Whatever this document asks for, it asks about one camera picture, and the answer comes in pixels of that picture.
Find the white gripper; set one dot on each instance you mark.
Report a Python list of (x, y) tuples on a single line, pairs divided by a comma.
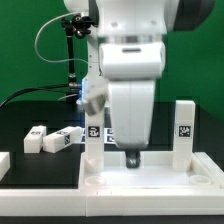
[(131, 110)]

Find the white desk top tray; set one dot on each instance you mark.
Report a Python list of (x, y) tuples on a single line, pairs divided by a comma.
[(155, 173)]

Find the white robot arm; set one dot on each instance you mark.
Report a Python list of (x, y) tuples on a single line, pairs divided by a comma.
[(130, 22)]

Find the fiducial marker sheet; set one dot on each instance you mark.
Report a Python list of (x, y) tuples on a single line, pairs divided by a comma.
[(108, 137)]

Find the white front barrier wall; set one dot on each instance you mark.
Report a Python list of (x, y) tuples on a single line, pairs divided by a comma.
[(111, 202)]

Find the white barrier wall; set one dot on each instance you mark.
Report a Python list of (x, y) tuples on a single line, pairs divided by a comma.
[(111, 202), (4, 163)]

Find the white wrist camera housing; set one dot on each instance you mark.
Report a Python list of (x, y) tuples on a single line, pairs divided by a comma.
[(132, 61)]

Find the white left barrier wall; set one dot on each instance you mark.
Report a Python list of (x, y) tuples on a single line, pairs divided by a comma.
[(4, 163)]

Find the black camera stand pole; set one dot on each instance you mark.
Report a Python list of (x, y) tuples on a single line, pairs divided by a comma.
[(71, 53)]

